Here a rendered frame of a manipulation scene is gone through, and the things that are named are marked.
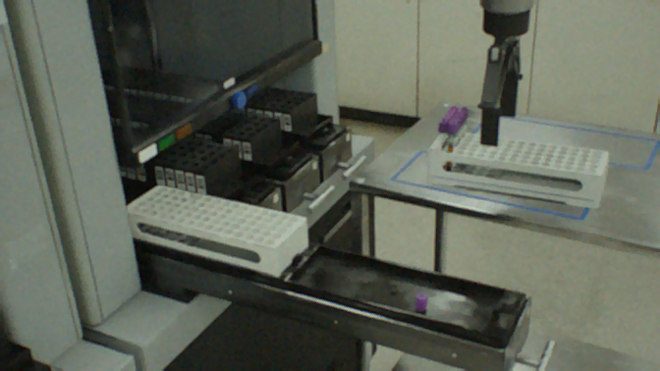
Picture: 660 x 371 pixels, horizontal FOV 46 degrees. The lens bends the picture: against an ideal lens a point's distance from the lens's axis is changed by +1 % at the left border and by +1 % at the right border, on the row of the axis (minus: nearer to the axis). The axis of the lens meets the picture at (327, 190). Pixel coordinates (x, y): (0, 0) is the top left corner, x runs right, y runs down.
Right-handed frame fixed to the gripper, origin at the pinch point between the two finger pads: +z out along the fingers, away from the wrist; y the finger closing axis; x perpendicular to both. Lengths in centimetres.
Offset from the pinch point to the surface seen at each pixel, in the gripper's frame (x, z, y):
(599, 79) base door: 0, 56, 191
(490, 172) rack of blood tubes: 1.0, 9.8, 0.5
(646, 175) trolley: -24.7, 10.9, 10.5
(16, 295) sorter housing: 49, 5, -66
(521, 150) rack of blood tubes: -4.1, 4.7, 0.5
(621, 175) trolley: -20.5, 10.9, 9.1
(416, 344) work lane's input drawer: 0.0, 15.1, -44.6
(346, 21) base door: 115, 42, 198
